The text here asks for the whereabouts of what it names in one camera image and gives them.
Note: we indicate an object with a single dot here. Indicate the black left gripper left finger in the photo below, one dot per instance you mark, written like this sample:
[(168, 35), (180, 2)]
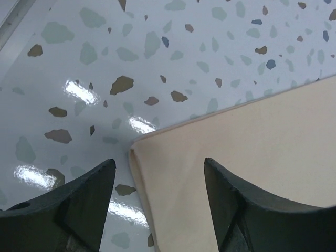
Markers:
[(68, 218)]

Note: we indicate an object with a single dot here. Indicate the beige cloth mat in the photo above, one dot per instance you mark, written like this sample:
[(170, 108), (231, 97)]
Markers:
[(284, 144)]

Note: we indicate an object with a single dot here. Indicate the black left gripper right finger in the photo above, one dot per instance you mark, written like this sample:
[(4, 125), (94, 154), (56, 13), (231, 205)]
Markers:
[(247, 218)]

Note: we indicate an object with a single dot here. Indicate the aluminium rail frame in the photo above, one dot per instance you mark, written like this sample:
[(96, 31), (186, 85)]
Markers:
[(12, 19)]

